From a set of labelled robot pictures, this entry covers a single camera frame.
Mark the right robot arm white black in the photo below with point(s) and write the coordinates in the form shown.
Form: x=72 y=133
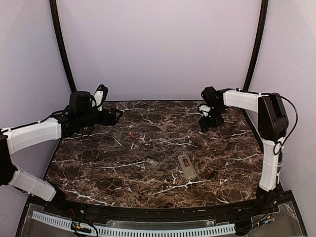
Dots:
x=272 y=124

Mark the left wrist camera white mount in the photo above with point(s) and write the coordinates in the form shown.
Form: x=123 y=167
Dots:
x=99 y=97

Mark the black frame post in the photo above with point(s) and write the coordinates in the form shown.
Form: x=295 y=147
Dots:
x=61 y=44
x=257 y=44

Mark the right black frame post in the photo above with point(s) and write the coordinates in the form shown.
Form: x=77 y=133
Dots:
x=257 y=44

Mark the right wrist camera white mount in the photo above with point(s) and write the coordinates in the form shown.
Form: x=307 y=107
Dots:
x=204 y=110

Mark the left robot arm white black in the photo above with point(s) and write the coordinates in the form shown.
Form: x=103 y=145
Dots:
x=83 y=110

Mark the grey battery cover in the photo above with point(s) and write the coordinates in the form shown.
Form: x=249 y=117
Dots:
x=152 y=162

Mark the left black frame post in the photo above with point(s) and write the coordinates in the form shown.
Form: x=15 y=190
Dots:
x=61 y=44

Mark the black front rail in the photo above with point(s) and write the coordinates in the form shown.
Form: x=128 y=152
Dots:
x=101 y=214

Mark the white slotted cable duct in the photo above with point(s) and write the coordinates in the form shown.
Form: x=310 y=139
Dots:
x=129 y=229

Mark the white remote control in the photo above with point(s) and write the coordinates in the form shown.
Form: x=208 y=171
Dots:
x=187 y=167

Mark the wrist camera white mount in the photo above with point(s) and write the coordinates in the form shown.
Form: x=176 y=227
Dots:
x=99 y=97
x=204 y=110

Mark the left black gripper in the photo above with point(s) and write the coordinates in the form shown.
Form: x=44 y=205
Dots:
x=112 y=121

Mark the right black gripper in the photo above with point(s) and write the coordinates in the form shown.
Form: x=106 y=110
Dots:
x=205 y=124

